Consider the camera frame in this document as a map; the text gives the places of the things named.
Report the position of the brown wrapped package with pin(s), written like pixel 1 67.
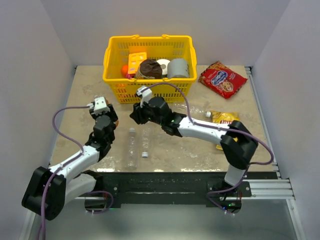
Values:
pixel 149 69

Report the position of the white tape roll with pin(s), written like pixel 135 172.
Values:
pixel 164 66

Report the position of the orange juice carton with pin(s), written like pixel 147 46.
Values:
pixel 134 61

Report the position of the clear bottle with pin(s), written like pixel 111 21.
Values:
pixel 195 111
pixel 145 140
pixel 132 150

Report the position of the red snack bag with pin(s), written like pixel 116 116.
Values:
pixel 222 80

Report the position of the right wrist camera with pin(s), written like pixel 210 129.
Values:
pixel 145 94

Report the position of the orange tea bottle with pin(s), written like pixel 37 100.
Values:
pixel 112 113

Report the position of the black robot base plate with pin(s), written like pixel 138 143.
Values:
pixel 115 189

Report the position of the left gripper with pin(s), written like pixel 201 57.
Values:
pixel 112 114

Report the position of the grey tape roll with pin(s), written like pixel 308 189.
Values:
pixel 178 68

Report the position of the orange ball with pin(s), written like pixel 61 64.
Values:
pixel 124 70

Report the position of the yellow chips bag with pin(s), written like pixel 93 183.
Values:
pixel 218 117

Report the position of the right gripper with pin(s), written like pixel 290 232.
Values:
pixel 138 114

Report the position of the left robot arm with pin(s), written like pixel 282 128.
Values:
pixel 51 188

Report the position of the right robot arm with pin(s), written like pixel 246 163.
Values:
pixel 237 145

